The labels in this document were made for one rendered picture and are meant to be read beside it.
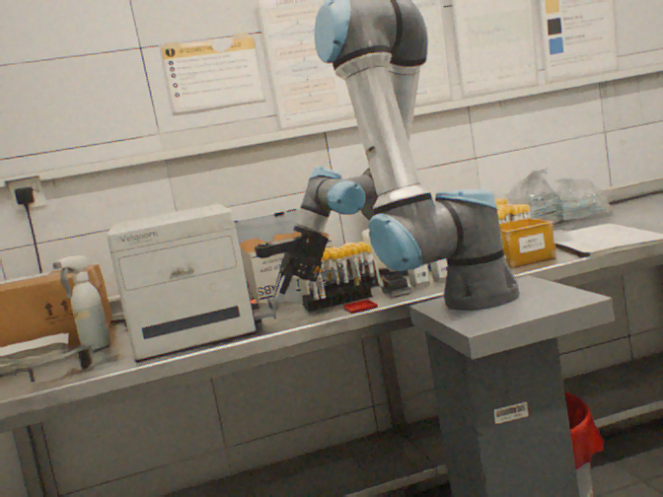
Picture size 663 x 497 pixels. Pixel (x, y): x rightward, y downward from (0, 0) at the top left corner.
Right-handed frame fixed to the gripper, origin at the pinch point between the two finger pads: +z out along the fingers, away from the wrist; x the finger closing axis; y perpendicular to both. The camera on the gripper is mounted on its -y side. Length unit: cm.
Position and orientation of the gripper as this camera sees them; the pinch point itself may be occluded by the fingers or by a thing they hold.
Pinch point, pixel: (273, 305)
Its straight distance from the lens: 168.0
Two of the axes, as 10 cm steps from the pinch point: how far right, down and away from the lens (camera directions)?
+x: -2.6, -1.0, 9.6
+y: 9.1, 3.1, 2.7
